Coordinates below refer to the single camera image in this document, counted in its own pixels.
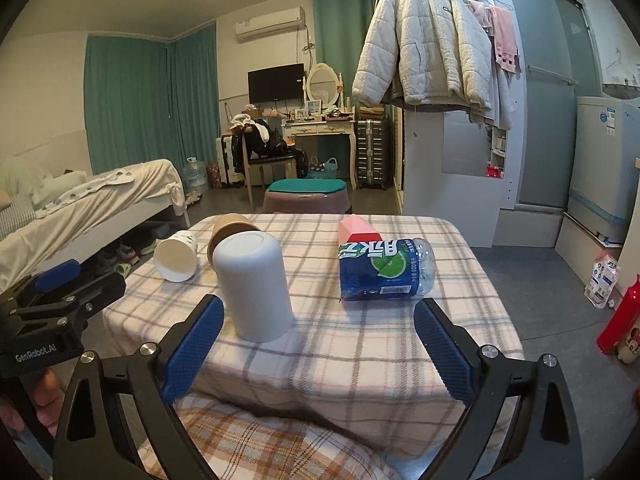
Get pale green quilt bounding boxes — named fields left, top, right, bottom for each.
left=0, top=159, right=88, bottom=211

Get white suitcase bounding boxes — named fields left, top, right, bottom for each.
left=215, top=135, right=246, bottom=189

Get grey hanging garment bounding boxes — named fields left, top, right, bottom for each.
left=467, top=57, right=517, bottom=132

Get teal basket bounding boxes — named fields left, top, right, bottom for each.
left=305, top=157, right=339, bottom=181

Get blue label plastic bottle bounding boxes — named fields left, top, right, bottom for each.
left=338, top=236, right=437, bottom=303

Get stool with green cushion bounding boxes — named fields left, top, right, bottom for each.
left=262, top=178, right=352, bottom=215

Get white printed packet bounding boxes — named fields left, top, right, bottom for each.
left=583, top=252, right=621, bottom=309

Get plaid tablecloth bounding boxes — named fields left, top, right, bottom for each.
left=101, top=213, right=527, bottom=466

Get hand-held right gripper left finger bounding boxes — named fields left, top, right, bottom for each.
left=50, top=294, right=226, bottom=480

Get white paper cup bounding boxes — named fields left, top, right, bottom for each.
left=153, top=230, right=199, bottom=283

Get narrow green curtain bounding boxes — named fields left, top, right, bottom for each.
left=312, top=0, right=382, bottom=113

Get frosted glass sliding door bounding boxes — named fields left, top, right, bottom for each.
left=501, top=0, right=603, bottom=212

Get tall white cup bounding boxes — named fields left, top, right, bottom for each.
left=212, top=231, right=295, bottom=343

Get shoes under bed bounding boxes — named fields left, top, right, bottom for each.
left=94, top=239, right=167, bottom=277

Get white air conditioner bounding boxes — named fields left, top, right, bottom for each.
left=235, top=7, right=307, bottom=44

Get wide green curtain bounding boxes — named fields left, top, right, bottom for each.
left=84, top=24, right=219, bottom=177

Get clear water jug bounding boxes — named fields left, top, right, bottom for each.
left=180, top=157, right=209, bottom=194

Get pile of clothes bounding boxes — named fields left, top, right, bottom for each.
left=229, top=113, right=291, bottom=162

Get white washing machine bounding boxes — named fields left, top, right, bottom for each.
left=566, top=94, right=640, bottom=248

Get silver suitcase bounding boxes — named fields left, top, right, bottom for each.
left=354, top=118, right=392, bottom=190

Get black television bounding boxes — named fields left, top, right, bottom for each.
left=247, top=63, right=306, bottom=105

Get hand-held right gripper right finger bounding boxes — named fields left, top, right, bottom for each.
left=413, top=298, right=587, bottom=480

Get red bottle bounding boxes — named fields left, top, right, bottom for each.
left=596, top=274, right=640, bottom=357

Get white puffer jacket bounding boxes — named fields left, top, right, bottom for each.
left=351, top=0, right=494, bottom=109

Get brown paper cup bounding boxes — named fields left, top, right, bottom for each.
left=207, top=213, right=263, bottom=261

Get oval white mirror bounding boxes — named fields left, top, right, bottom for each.
left=305, top=62, right=347, bottom=109

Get wooden chair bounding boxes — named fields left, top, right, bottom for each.
left=242, top=127, right=299, bottom=207

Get white dressing table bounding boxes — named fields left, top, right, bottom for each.
left=281, top=109, right=358, bottom=190

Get orange plaid pants leg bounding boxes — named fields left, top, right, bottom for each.
left=136, top=392, right=403, bottom=480

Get bed with white sheet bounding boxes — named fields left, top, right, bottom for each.
left=0, top=157, right=193, bottom=293

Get pink carton box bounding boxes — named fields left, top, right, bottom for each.
left=338, top=213, right=383, bottom=256

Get person's left hand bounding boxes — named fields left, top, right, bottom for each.
left=0, top=367, right=68, bottom=442

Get pink towel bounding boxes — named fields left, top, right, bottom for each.
left=486, top=4, right=522, bottom=74

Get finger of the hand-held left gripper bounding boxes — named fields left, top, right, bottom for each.
left=10, top=272, right=127, bottom=335
left=10, top=258, right=82, bottom=311

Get white cabinet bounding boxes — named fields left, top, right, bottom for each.
left=401, top=104, right=517, bottom=217

